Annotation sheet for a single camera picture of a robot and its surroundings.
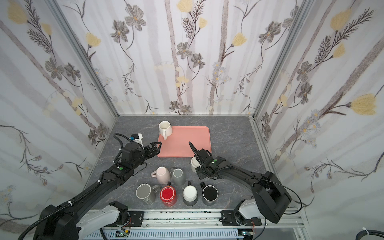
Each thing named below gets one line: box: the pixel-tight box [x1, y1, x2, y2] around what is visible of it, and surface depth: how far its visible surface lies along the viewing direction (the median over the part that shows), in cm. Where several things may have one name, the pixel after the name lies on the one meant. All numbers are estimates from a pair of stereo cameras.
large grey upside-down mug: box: [135, 183, 161, 206], surface depth 75 cm
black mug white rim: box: [200, 181, 219, 206], surface depth 76 cm
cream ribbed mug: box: [158, 120, 173, 140], surface depth 105 cm
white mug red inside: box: [191, 156, 201, 174], surface depth 88 cm
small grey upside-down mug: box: [170, 168, 186, 186], surface depth 82 cm
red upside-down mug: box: [160, 186, 177, 207], surface depth 76 cm
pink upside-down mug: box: [151, 166, 171, 185], surface depth 83 cm
